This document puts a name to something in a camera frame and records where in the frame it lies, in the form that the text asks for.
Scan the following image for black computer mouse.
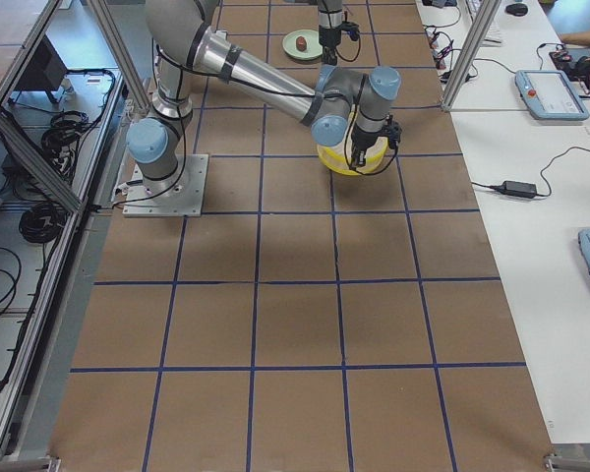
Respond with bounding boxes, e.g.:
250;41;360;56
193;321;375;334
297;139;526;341
504;2;528;17

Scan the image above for coiled black cables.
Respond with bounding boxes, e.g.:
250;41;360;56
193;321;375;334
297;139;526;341
18;202;68;245

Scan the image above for black power adapter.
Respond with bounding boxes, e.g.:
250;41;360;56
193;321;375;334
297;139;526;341
489;180;538;199

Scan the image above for aluminium frame post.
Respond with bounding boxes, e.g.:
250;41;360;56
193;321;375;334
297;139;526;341
442;25;484;112

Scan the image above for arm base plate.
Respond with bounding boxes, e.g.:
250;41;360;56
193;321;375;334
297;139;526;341
122;152;208;217

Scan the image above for yellow bamboo steamer layer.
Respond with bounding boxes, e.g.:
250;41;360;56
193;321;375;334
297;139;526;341
317;137;388;176

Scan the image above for white keyboard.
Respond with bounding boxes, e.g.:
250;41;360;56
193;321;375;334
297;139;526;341
464;0;503;47

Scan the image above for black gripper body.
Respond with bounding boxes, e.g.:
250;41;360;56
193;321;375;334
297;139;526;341
350;120;402;155
319;21;359;49

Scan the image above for light green round plate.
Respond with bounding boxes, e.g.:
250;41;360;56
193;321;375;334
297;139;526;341
282;29;323;61

